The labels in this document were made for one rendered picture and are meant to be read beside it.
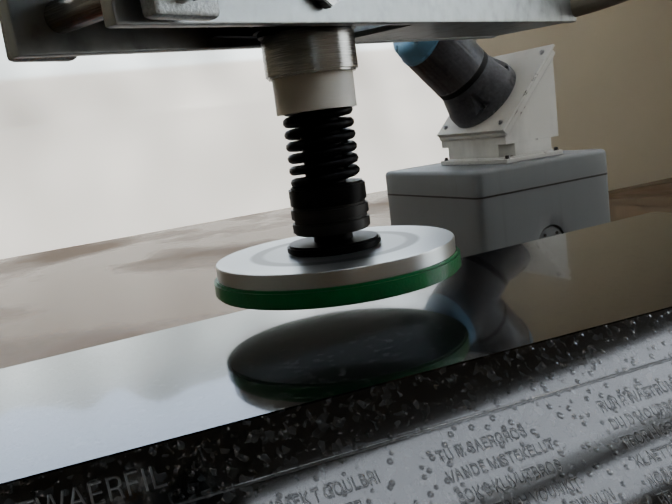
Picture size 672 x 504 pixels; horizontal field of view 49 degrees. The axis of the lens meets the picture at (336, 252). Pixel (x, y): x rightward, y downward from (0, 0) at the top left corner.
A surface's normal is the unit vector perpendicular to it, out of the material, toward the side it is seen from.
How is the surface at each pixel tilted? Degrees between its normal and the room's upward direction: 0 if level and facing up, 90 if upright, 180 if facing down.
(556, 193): 90
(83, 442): 0
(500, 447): 45
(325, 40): 90
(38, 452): 0
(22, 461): 0
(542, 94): 90
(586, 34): 90
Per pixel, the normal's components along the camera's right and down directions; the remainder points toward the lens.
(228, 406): -0.13, -0.98
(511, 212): 0.45, 0.10
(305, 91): -0.18, 0.19
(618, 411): 0.16, -0.61
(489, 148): -0.87, 0.19
